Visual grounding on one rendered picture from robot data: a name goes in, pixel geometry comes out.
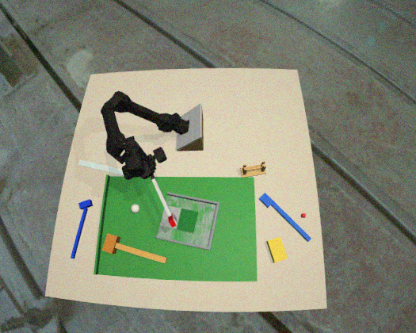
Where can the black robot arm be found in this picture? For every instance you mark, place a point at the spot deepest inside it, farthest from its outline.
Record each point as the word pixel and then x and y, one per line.
pixel 116 142

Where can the orange putter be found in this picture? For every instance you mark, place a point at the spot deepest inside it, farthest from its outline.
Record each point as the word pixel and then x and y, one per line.
pixel 111 245

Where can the green mat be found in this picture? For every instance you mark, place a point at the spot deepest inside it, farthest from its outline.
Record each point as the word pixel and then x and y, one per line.
pixel 233 254

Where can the red putter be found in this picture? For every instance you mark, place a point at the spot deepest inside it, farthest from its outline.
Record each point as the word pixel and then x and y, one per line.
pixel 171 216

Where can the white golf ball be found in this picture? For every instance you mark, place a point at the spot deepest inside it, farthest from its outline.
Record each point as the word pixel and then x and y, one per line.
pixel 135 208

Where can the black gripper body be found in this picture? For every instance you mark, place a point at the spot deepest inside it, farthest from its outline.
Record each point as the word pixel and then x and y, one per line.
pixel 158 154

